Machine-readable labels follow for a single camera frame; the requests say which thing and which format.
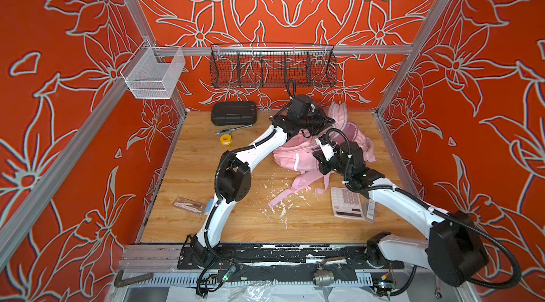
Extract white wire wall basket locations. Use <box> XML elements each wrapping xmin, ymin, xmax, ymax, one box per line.
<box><xmin>121</xmin><ymin>39</ymin><xmax>186</xmax><ymax>99</ymax></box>

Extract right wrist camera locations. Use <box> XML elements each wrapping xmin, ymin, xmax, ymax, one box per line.
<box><xmin>317</xmin><ymin>135</ymin><xmax>336</xmax><ymax>161</ymax></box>

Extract grey metal tool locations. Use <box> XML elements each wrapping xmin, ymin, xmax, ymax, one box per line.
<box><xmin>215</xmin><ymin>124</ymin><xmax>253</xmax><ymax>136</ymax></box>

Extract black wire wall basket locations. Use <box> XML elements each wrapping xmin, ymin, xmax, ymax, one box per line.
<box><xmin>209</xmin><ymin>42</ymin><xmax>338</xmax><ymax>89</ymax></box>

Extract pink desk calculator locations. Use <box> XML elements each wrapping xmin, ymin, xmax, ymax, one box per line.
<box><xmin>330</xmin><ymin>187</ymin><xmax>365</xmax><ymax>220</ymax></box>

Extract black plastic case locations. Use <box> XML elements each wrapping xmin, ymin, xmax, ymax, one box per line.
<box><xmin>211</xmin><ymin>101</ymin><xmax>257</xmax><ymax>126</ymax></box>

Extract rusty allen key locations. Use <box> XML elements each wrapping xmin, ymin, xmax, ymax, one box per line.
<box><xmin>114</xmin><ymin>270</ymin><xmax>154</xmax><ymax>288</ymax></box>

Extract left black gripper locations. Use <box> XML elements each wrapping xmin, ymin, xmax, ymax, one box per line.
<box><xmin>296</xmin><ymin>107</ymin><xmax>334</xmax><ymax>135</ymax></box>

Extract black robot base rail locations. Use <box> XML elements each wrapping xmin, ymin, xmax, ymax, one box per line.
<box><xmin>177</xmin><ymin>243</ymin><xmax>405</xmax><ymax>282</ymax></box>

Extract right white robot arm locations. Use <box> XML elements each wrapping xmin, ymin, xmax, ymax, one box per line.
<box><xmin>313</xmin><ymin>128</ymin><xmax>522</xmax><ymax>290</ymax></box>

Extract metal pipe fitting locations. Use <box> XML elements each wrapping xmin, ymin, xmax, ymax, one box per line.
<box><xmin>312</xmin><ymin>269</ymin><xmax>335</xmax><ymax>287</ymax></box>

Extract pink student backpack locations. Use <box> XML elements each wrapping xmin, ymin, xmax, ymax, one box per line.
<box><xmin>268</xmin><ymin>103</ymin><xmax>376</xmax><ymax>208</ymax></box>

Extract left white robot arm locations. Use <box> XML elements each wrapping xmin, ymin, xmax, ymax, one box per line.
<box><xmin>190</xmin><ymin>89</ymin><xmax>334</xmax><ymax>266</ymax></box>

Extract light blue pencil sharpener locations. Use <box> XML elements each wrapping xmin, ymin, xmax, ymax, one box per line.
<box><xmin>204</xmin><ymin>198</ymin><xmax>214</xmax><ymax>215</ymax></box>

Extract yellow tape roll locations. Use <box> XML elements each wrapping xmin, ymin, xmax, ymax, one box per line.
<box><xmin>220</xmin><ymin>134</ymin><xmax>232</xmax><ymax>146</ymax></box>

